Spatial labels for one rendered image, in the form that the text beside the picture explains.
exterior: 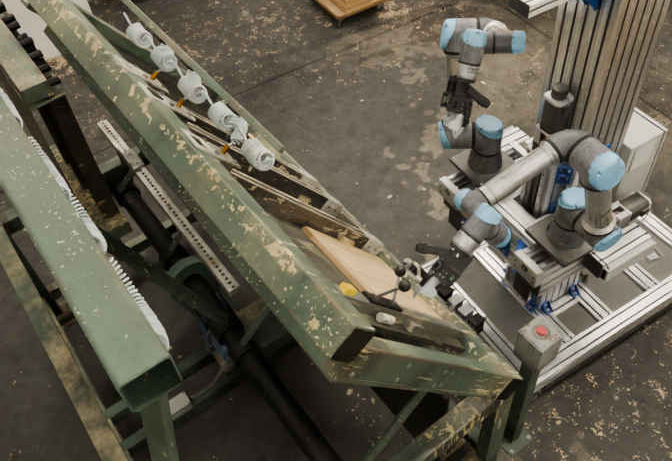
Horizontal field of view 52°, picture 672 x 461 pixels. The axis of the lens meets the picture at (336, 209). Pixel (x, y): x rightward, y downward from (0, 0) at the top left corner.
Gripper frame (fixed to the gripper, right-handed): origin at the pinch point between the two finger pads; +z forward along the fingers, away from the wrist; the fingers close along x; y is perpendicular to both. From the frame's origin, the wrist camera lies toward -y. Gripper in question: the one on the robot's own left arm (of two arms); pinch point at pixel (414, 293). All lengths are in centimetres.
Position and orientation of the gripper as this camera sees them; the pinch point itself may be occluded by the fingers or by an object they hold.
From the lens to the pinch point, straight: 214.5
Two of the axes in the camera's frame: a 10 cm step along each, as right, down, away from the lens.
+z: -6.1, 7.8, 1.4
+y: 7.4, 6.3, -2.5
